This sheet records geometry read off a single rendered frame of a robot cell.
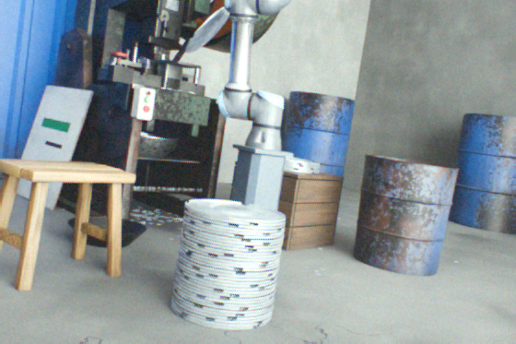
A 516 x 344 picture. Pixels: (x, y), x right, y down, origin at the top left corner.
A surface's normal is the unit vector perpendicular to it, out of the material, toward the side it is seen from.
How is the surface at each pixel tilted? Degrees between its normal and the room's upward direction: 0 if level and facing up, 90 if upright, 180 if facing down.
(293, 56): 90
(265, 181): 90
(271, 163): 90
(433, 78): 90
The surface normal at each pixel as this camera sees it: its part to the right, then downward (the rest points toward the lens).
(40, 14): 0.70, 0.14
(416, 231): 0.04, 0.10
